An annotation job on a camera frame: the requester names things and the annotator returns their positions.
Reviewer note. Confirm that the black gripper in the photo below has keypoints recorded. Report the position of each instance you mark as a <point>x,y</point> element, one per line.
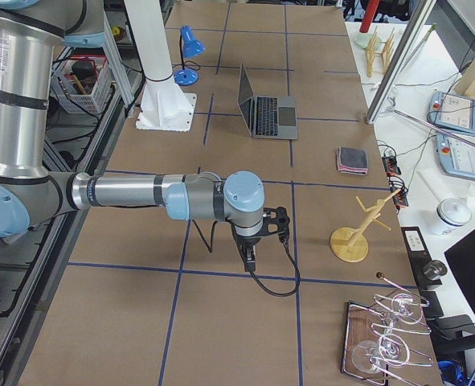
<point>247,241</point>

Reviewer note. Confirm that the grey laptop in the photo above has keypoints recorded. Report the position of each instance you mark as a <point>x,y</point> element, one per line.
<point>267,117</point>

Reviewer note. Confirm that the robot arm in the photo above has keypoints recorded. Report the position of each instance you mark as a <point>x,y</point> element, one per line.
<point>29,193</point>

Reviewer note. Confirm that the wooden mug tree stand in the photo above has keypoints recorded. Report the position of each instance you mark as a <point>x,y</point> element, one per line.
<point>349,244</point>

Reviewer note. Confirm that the folded grey pink cloth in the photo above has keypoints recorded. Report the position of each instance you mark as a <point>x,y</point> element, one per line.
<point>352,161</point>

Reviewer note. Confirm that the wine glass rack tray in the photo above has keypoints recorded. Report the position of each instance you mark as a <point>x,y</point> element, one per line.
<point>358,327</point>

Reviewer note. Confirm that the lower wine glass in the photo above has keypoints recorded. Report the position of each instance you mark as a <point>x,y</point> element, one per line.
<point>373,356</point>

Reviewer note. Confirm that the black power strip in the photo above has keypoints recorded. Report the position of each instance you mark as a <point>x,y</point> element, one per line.
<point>395,181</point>

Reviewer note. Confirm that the upper wine glass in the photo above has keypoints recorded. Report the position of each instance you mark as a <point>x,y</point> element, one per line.
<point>406,309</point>

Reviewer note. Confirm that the blue desk lamp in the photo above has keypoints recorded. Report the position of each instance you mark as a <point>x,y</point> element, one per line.
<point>190,47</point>

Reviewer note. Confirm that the metal rod green tip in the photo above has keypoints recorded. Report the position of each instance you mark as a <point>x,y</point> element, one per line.
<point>435,128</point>

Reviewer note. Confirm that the near teach pendant tablet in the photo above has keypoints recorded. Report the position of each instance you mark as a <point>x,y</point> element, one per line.
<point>456,157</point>

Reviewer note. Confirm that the teach pendant tablet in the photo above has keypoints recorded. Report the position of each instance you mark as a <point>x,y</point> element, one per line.
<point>451,111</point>
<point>456,157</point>

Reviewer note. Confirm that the white plastic basket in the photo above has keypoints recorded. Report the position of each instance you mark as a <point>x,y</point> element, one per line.
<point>82,83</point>

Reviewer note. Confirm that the pale green plate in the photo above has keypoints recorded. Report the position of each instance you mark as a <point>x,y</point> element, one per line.
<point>362,39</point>

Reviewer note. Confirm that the wooden dish rack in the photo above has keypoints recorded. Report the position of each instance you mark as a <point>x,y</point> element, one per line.
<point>377,48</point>

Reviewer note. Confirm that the far teach pendant tablet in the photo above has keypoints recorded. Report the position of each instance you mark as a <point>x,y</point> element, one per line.
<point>451,111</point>

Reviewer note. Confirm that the red cylinder cup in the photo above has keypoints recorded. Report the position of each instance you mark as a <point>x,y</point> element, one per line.
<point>369,16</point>

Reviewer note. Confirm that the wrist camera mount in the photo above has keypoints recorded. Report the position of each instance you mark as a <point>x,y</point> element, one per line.
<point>276,222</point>

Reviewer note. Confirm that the aluminium frame post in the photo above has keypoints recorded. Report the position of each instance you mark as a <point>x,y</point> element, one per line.
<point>399,58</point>

